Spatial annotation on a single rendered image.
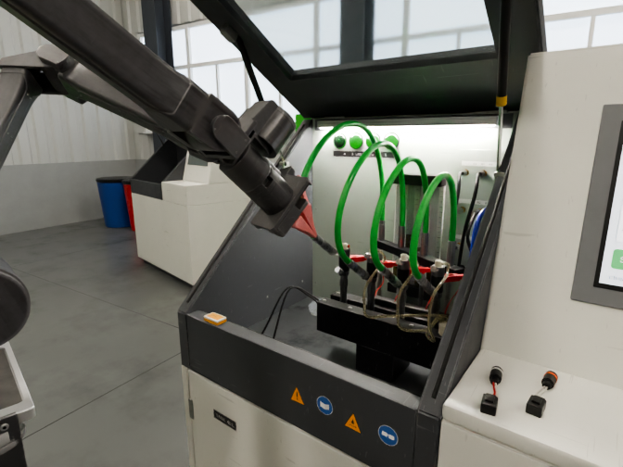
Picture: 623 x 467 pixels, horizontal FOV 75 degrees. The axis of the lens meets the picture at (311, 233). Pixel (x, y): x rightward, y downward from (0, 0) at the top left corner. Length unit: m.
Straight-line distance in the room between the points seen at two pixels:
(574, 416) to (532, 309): 0.20
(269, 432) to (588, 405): 0.63
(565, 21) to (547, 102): 4.03
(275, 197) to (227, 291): 0.61
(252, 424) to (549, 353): 0.65
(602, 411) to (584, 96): 0.53
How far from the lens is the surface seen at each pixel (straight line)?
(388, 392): 0.78
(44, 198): 7.64
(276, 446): 1.03
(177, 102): 0.52
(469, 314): 0.79
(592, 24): 4.87
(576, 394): 0.83
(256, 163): 0.58
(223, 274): 1.15
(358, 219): 1.31
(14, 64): 1.07
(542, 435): 0.72
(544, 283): 0.87
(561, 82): 0.93
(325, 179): 1.36
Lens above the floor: 1.39
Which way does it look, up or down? 13 degrees down
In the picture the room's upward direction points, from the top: straight up
